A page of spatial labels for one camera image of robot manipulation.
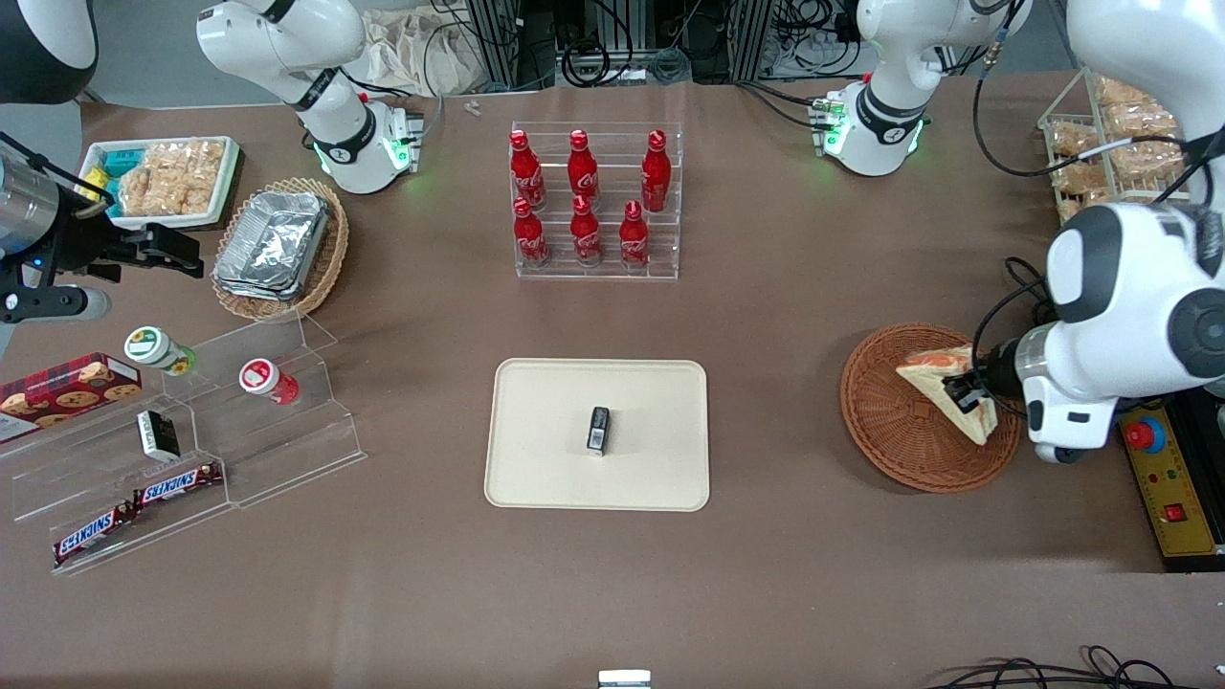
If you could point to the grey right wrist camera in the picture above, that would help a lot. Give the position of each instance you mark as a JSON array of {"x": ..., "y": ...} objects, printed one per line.
[{"x": 57, "y": 304}]

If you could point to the teal snack packet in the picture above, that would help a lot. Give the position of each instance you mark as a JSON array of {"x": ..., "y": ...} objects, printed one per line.
[{"x": 122, "y": 161}]

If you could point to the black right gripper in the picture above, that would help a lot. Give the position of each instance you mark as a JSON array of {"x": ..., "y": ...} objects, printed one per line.
[{"x": 78, "y": 244}]

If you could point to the aluminium foil tray stack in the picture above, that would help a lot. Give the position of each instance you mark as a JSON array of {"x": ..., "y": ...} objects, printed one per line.
[{"x": 273, "y": 239}]

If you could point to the clear acrylic bottle rack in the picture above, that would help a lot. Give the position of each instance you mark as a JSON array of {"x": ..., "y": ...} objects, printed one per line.
[{"x": 603, "y": 273}]

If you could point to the oval light wicker basket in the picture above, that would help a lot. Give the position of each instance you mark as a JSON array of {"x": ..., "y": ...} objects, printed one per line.
[{"x": 330, "y": 258}]

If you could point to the red lid strawberry cup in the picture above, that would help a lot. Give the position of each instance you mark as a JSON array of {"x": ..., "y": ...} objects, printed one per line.
[{"x": 268, "y": 381}]

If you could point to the yellow emergency stop box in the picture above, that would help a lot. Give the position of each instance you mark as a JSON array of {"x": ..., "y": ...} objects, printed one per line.
[{"x": 1182, "y": 478}]

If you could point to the white rectangular snack dish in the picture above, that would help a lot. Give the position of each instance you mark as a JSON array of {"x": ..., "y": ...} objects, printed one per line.
[{"x": 163, "y": 222}]

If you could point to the red tartan cookie box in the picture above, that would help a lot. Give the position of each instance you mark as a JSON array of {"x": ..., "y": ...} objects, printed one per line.
[{"x": 67, "y": 392}]

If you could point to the clear acrylic stepped shelf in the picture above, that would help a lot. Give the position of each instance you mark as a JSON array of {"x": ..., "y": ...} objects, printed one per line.
[{"x": 287, "y": 450}]

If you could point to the round brown wicker basket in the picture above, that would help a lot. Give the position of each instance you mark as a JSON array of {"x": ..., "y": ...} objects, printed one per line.
[{"x": 900, "y": 440}]

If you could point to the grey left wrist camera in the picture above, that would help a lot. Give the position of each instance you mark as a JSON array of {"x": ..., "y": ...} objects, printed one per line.
[{"x": 1057, "y": 450}]

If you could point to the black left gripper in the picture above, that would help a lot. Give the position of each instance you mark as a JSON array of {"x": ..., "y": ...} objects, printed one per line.
[{"x": 991, "y": 371}]

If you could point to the yellow snack packet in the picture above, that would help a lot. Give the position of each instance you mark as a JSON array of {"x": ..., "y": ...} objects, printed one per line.
[{"x": 93, "y": 184}]

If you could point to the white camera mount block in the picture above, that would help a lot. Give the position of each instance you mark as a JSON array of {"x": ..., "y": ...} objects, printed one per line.
[{"x": 624, "y": 679}]

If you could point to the triangular packaged sandwich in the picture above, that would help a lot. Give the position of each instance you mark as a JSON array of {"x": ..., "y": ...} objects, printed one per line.
[{"x": 943, "y": 378}]

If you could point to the Snickers chocolate bar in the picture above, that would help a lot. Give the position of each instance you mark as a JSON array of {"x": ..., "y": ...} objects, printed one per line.
[
  {"x": 94, "y": 534},
  {"x": 177, "y": 484}
]

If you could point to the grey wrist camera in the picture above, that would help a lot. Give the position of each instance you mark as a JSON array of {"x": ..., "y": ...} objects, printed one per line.
[
  {"x": 1057, "y": 450},
  {"x": 57, "y": 304}
]

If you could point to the small black snack box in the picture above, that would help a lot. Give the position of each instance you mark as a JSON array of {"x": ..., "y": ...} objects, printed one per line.
[
  {"x": 158, "y": 435},
  {"x": 598, "y": 431}
]

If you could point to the beige cloth bag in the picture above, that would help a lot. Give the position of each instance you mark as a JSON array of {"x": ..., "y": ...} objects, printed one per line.
[{"x": 421, "y": 53}]

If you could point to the red cola bottle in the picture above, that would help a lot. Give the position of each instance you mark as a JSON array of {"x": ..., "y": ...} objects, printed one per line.
[
  {"x": 586, "y": 234},
  {"x": 529, "y": 239},
  {"x": 634, "y": 239},
  {"x": 656, "y": 177},
  {"x": 526, "y": 172},
  {"x": 582, "y": 167}
]

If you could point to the green lid sunflower cup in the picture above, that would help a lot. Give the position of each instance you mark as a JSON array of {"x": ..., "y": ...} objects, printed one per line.
[{"x": 153, "y": 346}]

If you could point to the rice cracker pack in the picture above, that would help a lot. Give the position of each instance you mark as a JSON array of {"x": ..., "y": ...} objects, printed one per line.
[
  {"x": 172, "y": 182},
  {"x": 206, "y": 167},
  {"x": 1072, "y": 141},
  {"x": 1139, "y": 120},
  {"x": 1118, "y": 91},
  {"x": 136, "y": 191},
  {"x": 1080, "y": 180}
]

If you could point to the cream plastic tray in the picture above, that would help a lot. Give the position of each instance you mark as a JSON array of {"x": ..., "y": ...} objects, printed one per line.
[{"x": 545, "y": 459}]

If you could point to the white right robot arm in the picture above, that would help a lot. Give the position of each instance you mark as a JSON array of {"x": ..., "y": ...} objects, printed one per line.
[{"x": 287, "y": 38}]

